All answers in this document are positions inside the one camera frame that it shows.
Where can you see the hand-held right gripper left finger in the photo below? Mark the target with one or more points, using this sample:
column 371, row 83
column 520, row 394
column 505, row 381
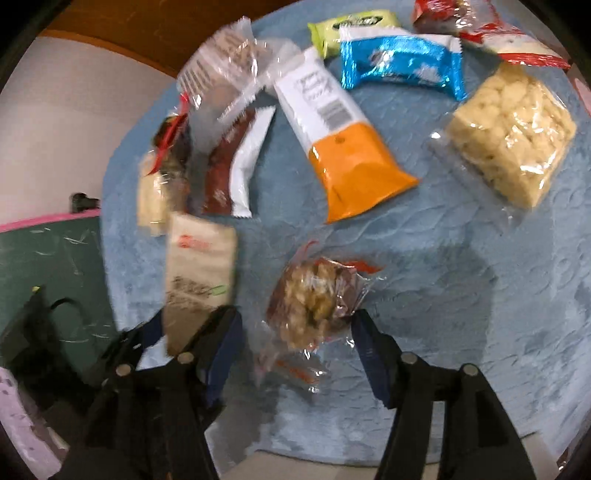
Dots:
column 224, row 350

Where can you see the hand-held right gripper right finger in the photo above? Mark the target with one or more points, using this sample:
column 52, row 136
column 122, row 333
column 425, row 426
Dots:
column 371, row 355

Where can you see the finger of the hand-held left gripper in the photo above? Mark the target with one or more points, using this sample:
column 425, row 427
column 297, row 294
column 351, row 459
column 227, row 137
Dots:
column 138, row 339

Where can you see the clear nut cake packet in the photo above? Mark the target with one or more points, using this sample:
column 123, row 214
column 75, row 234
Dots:
column 309, row 300

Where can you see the beige paper snack packet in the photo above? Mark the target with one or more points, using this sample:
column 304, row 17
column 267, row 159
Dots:
column 201, row 258

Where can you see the dark red and white packet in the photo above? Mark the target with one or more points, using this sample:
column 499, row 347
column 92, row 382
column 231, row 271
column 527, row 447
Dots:
column 221, row 180

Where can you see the pink floral cloth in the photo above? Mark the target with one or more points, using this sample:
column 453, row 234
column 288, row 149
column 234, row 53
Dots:
column 18, row 415

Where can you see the green board with pink edge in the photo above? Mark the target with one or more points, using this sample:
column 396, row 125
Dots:
column 46, row 263

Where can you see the blue plush mat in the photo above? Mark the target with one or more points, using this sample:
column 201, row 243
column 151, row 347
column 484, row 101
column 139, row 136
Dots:
column 438, row 286

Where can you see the small black object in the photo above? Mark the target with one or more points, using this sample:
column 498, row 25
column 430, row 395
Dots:
column 83, row 201

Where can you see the clear packet with red tie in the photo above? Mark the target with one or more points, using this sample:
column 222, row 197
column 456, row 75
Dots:
column 159, row 184

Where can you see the orange and white snack packet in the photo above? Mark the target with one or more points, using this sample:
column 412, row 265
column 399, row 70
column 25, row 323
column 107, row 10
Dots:
column 351, row 170

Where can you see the clear puffed rice packet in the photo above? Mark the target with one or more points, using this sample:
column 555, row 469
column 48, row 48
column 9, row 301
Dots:
column 508, row 134

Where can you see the clear wafer packet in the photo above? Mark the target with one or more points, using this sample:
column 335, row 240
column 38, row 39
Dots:
column 221, row 60

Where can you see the blue foil snack packet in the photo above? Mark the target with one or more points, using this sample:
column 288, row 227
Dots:
column 397, row 60

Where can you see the wooden door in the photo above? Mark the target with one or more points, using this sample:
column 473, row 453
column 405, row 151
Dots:
column 115, row 23

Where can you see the green snack packet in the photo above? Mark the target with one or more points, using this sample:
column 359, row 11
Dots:
column 355, row 21

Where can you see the white and red snack packet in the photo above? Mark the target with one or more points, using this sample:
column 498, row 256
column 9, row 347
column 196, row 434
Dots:
column 517, row 46

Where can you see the red candy packet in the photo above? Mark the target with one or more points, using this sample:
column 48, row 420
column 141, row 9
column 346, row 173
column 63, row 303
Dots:
column 438, row 11

